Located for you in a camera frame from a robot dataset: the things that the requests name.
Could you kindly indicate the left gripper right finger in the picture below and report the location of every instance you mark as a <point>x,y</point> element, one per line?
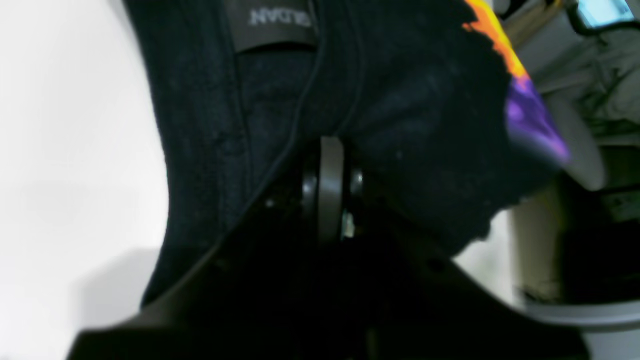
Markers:
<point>411,302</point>

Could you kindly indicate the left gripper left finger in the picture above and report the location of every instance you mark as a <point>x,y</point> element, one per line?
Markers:
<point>240,300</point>

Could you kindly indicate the black T-shirt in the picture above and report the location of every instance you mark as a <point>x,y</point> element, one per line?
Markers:
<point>428,93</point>

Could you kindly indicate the white office chair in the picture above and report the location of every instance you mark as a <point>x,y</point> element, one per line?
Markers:
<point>584,58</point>

